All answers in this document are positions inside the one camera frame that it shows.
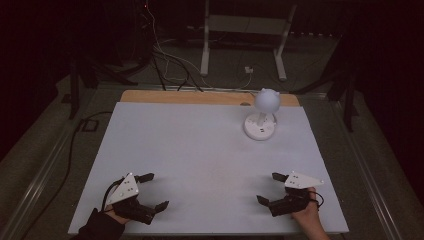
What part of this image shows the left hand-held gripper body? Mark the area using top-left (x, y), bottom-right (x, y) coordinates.
top-left (105, 172), bottom-right (157, 226)

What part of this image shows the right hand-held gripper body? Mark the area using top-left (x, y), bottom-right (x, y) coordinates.
top-left (267, 170), bottom-right (325, 218)

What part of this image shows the person's left hand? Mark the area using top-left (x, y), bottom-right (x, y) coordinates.
top-left (103, 204), bottom-right (132, 225)

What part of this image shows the person's right hand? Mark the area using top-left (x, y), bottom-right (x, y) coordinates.
top-left (290, 186), bottom-right (323, 231)

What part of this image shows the white round table lamp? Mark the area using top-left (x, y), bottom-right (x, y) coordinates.
top-left (243, 87), bottom-right (281, 141)

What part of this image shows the white table mat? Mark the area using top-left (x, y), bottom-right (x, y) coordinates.
top-left (67, 101), bottom-right (350, 236)

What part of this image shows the black square floor plate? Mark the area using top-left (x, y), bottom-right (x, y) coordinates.
top-left (81, 119), bottom-right (100, 133)

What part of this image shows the black tripod stand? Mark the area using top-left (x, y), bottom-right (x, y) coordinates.
top-left (61, 56), bottom-right (139, 120)
top-left (289, 66), bottom-right (360, 133)

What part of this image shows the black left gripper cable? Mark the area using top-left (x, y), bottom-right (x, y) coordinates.
top-left (100, 178), bottom-right (125, 211)

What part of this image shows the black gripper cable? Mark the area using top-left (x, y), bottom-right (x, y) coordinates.
top-left (100, 178), bottom-right (125, 211)
top-left (308, 190), bottom-right (325, 208)

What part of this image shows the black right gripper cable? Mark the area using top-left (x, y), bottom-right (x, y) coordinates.
top-left (308, 190), bottom-right (325, 208)

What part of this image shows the black floor cable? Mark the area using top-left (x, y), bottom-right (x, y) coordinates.
top-left (19, 110), bottom-right (114, 240)

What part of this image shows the black cable bundle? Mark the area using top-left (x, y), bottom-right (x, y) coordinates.
top-left (151, 49), bottom-right (204, 93)

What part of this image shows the white floor cable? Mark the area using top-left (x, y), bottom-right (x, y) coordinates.
top-left (144, 0), bottom-right (253, 91)

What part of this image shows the white metal stand frame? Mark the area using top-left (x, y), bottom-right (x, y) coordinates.
top-left (199, 0), bottom-right (298, 82)

